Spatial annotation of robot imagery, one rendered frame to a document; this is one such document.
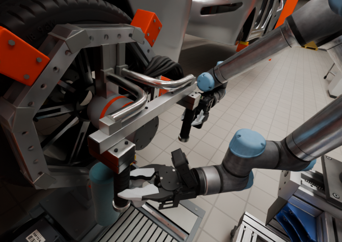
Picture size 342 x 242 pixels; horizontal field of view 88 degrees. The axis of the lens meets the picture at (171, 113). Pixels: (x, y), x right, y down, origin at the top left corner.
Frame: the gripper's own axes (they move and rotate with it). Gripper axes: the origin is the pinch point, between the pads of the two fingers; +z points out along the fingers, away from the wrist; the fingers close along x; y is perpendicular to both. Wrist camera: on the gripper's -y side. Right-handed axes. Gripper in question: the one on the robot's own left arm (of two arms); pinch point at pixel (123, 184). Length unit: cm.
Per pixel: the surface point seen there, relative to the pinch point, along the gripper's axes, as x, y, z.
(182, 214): 27, 75, -38
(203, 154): 83, 82, -78
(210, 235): 15, 83, -55
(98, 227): 24, 68, 11
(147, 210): 32, 75, -17
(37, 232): 12, 40, 29
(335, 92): 212, 69, -430
